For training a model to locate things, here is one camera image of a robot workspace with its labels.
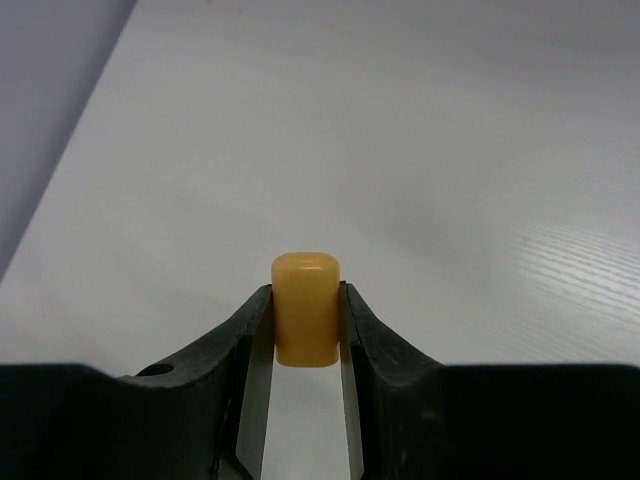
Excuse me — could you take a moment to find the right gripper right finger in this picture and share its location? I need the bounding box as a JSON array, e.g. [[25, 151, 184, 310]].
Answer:
[[340, 282, 450, 479]]

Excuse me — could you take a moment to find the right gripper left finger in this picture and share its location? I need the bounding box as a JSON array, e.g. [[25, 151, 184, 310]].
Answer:
[[114, 286, 274, 479]]

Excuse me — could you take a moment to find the orange marker cap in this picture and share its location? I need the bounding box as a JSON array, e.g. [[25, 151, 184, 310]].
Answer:
[[271, 252, 340, 368]]

